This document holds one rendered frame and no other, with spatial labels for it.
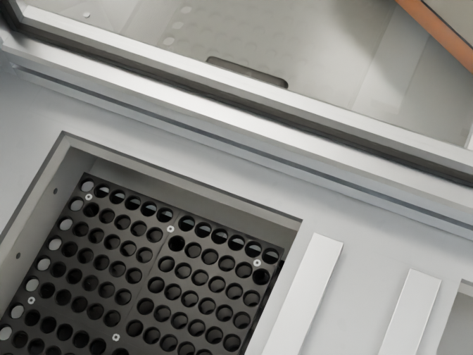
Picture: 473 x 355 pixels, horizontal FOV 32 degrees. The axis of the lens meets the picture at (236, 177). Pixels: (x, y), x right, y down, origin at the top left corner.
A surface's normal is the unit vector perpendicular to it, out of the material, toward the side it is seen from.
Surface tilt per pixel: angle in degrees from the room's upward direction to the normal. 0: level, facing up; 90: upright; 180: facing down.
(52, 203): 90
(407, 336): 0
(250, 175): 0
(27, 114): 0
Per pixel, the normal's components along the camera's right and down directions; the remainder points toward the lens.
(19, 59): -0.41, 0.84
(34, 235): 0.91, 0.33
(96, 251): -0.08, -0.43
